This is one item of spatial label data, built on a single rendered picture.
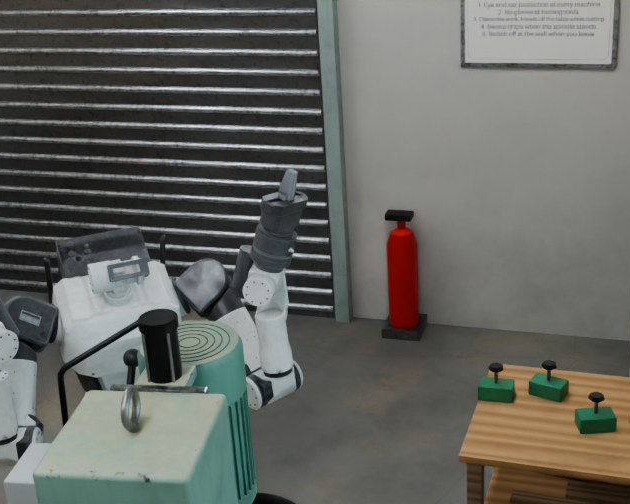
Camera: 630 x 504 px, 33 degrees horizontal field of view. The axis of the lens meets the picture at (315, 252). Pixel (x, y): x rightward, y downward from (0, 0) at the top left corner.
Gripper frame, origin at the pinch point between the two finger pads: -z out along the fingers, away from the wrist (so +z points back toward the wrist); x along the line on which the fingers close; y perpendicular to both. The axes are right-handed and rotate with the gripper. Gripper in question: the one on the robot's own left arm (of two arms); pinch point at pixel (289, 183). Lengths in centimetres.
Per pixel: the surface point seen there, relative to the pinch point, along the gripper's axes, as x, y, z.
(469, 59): -238, 75, 16
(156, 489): 82, -42, 12
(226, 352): 48, -26, 10
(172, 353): 62, -26, 6
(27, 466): 84, -21, 20
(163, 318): 62, -23, 1
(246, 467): 43, -32, 32
